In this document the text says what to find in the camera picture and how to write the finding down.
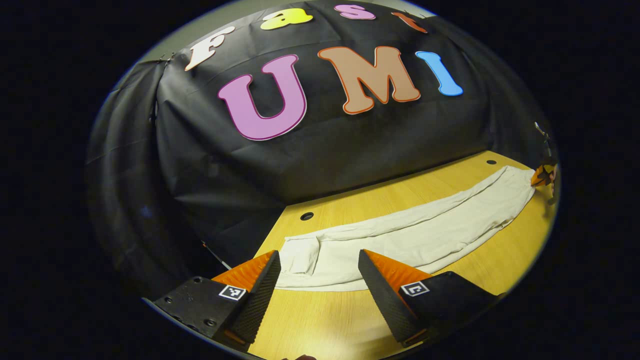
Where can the black backdrop cloth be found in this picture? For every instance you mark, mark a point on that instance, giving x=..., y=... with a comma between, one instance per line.
x=320, y=150

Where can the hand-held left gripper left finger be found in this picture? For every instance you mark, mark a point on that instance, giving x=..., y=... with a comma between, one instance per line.
x=260, y=300

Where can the small black cloth clip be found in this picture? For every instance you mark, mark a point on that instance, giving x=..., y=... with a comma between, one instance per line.
x=167, y=58

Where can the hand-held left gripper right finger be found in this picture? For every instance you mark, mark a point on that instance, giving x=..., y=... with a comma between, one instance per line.
x=382, y=300

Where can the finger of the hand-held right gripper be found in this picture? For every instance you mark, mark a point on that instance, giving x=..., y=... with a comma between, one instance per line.
x=541, y=176

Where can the cream white jeans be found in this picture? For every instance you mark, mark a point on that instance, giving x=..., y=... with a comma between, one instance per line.
x=425, y=235

